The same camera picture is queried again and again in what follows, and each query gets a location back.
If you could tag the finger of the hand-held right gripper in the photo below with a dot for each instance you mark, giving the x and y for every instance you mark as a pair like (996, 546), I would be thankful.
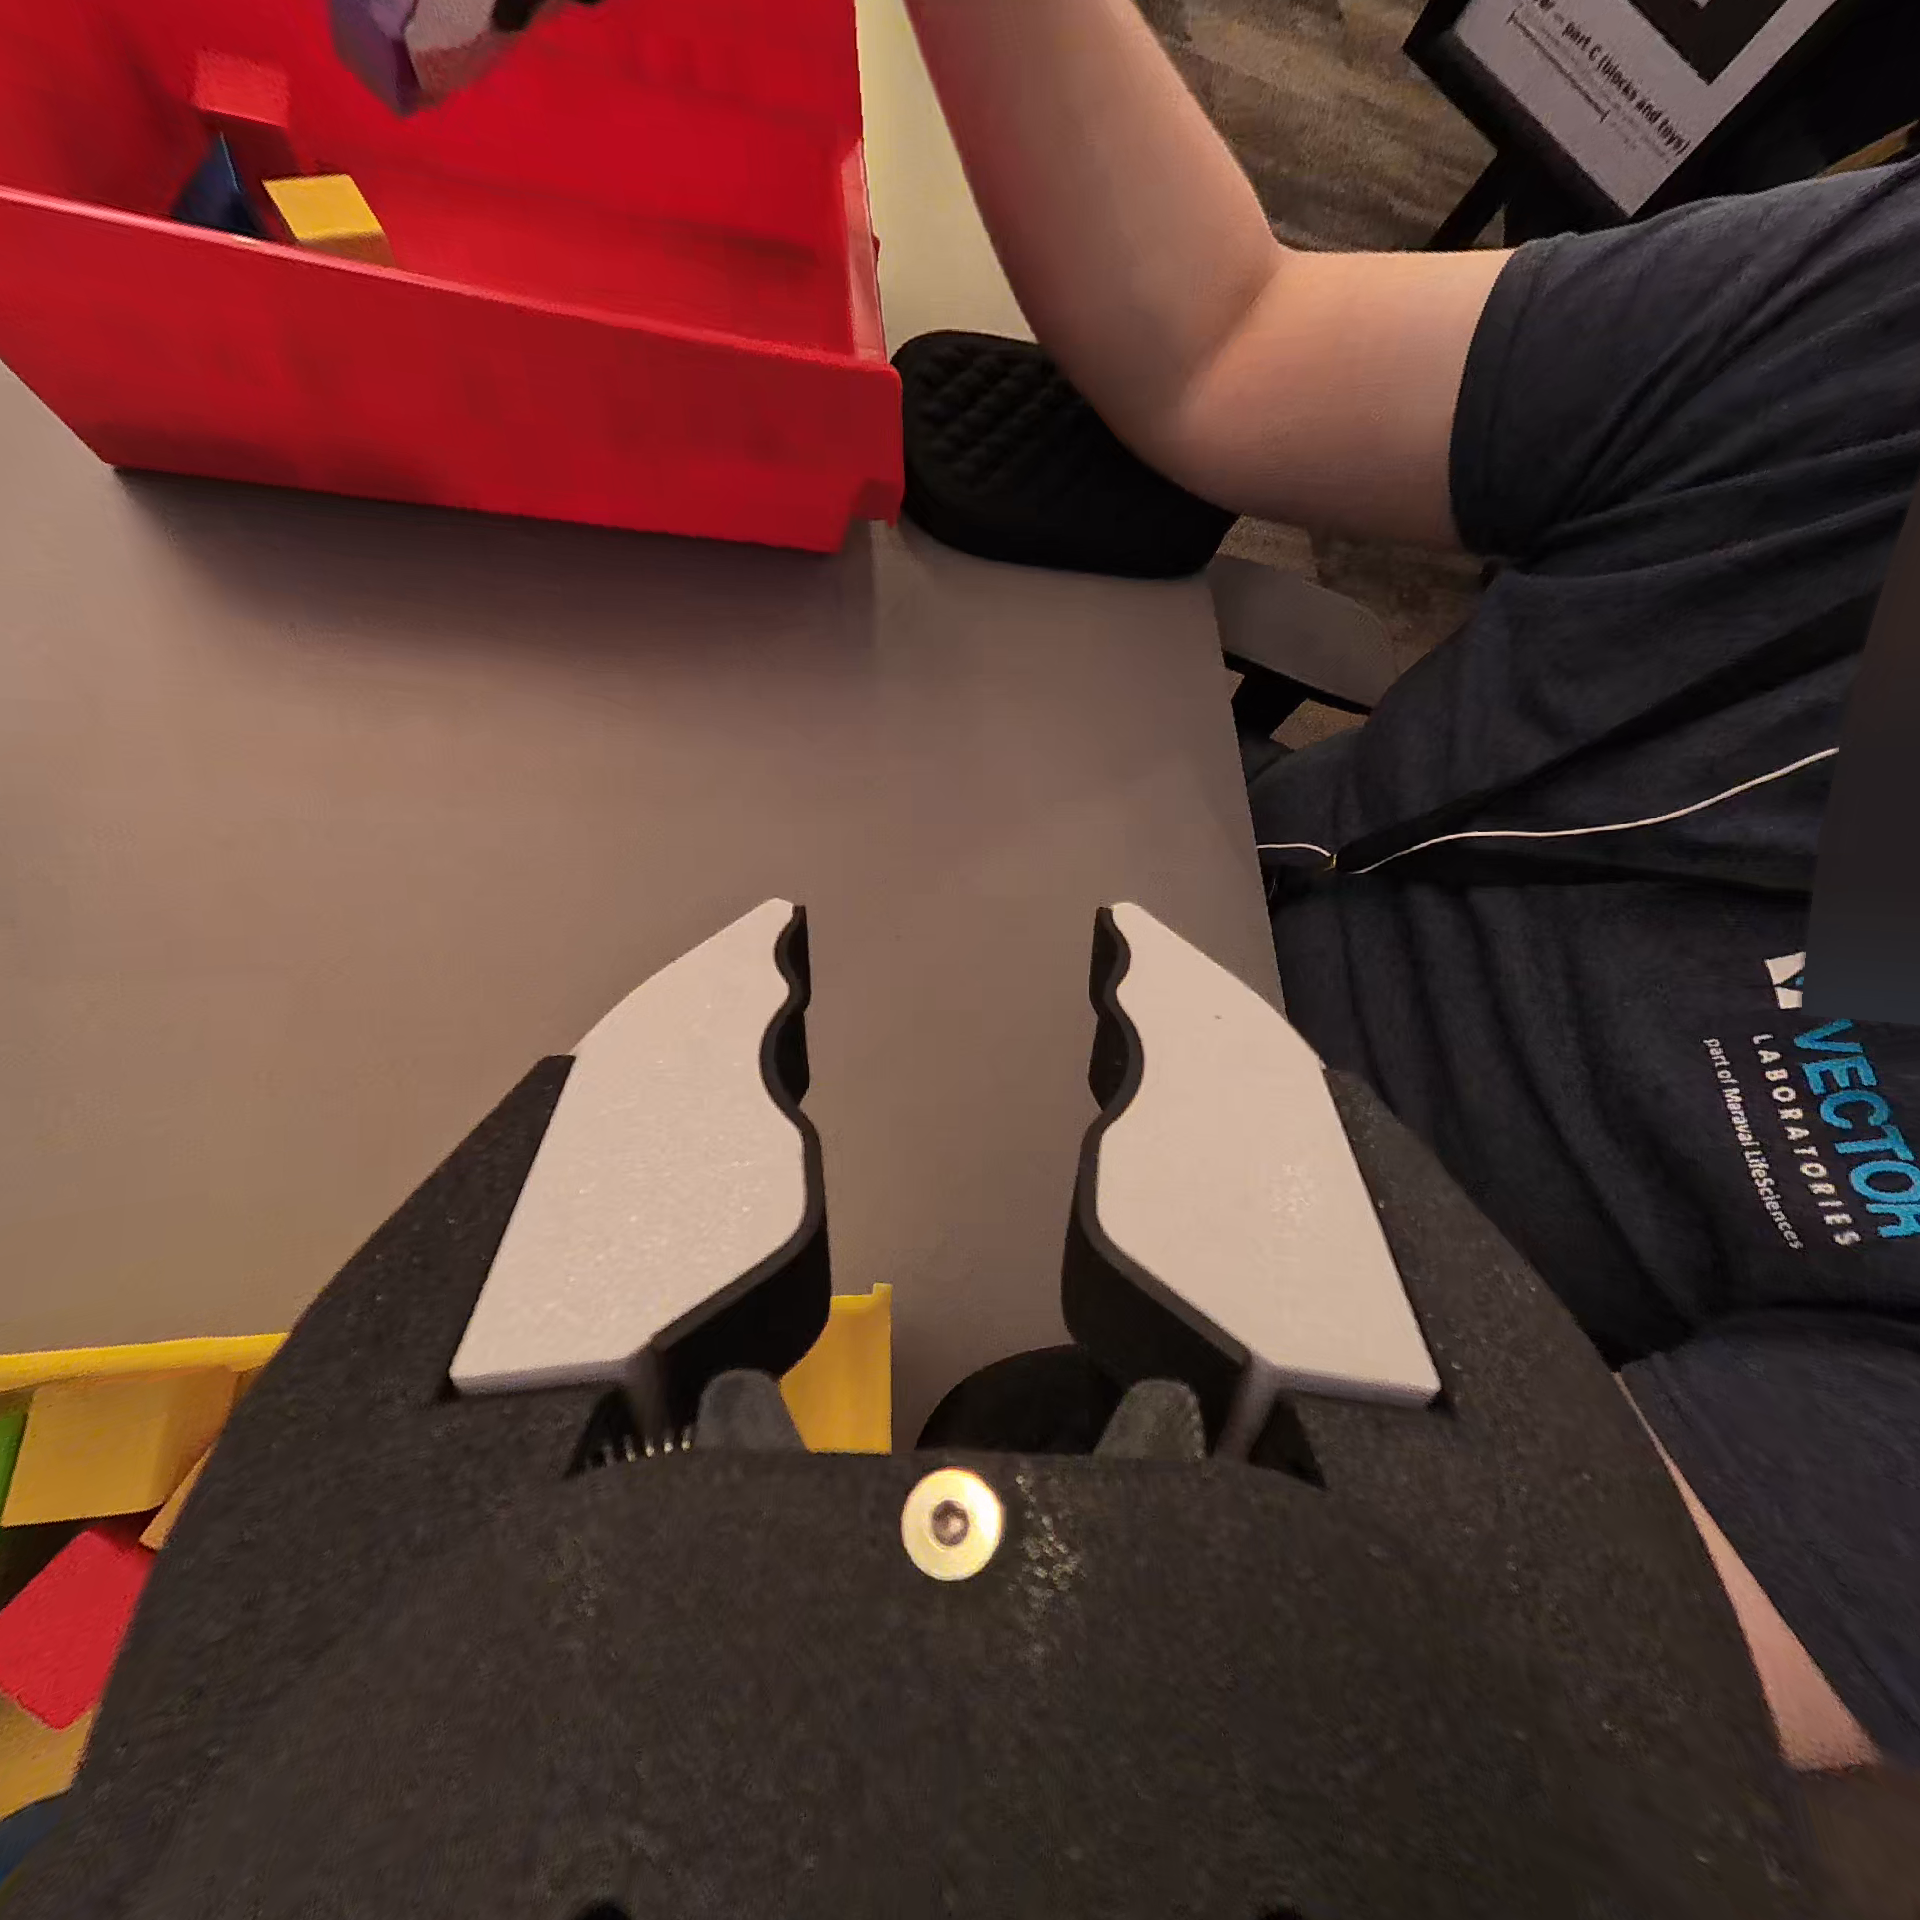
(465, 38)

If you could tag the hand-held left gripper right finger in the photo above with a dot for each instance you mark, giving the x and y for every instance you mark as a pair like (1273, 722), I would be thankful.
(1244, 1200)

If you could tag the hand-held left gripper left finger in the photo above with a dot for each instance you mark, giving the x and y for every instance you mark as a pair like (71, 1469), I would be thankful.
(661, 1185)

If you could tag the purple wooden cube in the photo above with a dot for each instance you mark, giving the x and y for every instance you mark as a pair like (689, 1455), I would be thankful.
(375, 53)

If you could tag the yellow wooden block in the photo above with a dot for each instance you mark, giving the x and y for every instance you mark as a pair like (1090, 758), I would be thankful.
(331, 218)

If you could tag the red wooden cube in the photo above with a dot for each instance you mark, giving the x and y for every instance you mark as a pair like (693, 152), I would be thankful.
(68, 1621)
(242, 89)

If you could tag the yellow plastic bin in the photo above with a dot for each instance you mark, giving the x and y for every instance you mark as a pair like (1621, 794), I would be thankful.
(850, 1382)

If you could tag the blue wooden block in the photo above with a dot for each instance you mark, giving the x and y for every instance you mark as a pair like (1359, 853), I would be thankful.
(219, 195)

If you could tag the red plastic bin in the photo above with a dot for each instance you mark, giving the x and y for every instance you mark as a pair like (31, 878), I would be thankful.
(524, 390)

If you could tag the person's right forearm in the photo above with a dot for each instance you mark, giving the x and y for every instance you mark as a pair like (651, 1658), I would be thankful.
(1172, 299)

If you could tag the person in navy shirt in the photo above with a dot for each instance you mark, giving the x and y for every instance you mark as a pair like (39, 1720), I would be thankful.
(1577, 975)

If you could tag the grey chair armrest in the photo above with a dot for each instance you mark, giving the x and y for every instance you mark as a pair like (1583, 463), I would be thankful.
(1307, 629)

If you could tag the black framed sign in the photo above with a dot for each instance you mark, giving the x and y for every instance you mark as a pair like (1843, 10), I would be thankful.
(1590, 89)

